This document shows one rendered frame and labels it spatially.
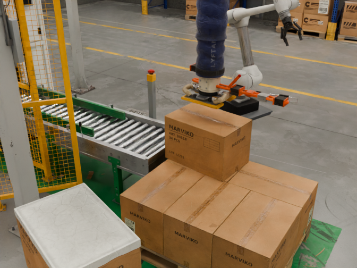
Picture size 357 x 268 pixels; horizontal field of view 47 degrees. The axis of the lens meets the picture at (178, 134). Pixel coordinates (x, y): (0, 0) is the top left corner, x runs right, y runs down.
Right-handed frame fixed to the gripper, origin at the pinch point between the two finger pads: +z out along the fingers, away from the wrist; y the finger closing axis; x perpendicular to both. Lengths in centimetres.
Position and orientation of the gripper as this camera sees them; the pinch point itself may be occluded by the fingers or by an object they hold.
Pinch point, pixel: (294, 41)
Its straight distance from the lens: 361.1
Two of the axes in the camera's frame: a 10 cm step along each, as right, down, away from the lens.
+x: 7.1, -2.9, 6.4
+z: 3.4, 9.4, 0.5
